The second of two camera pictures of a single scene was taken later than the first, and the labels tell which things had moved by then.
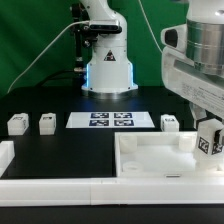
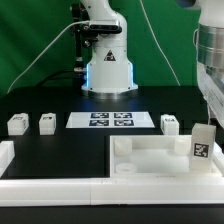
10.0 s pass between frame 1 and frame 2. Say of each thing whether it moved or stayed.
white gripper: moved
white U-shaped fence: stayed
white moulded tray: moved
